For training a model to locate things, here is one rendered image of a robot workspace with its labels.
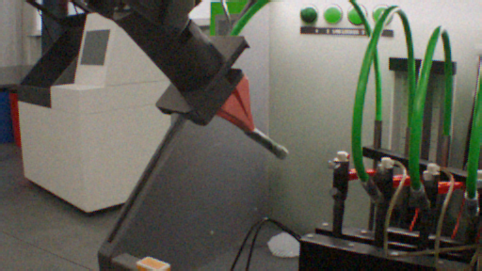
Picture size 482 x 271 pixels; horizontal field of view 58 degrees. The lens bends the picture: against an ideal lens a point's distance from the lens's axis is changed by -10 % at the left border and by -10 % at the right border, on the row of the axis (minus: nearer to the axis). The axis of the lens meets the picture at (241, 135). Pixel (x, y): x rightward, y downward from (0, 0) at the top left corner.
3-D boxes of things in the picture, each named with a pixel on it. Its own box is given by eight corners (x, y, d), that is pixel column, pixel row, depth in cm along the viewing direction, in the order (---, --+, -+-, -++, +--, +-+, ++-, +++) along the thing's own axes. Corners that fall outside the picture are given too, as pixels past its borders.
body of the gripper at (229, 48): (255, 48, 49) (216, -5, 45) (200, 125, 46) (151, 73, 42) (216, 47, 54) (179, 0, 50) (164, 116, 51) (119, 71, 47)
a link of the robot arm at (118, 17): (98, 12, 44) (120, 11, 40) (144, -35, 46) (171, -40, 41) (141, 59, 48) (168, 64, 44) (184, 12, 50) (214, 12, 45)
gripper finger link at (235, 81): (281, 118, 53) (235, 58, 48) (247, 169, 51) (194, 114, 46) (241, 110, 58) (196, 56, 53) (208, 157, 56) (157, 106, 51)
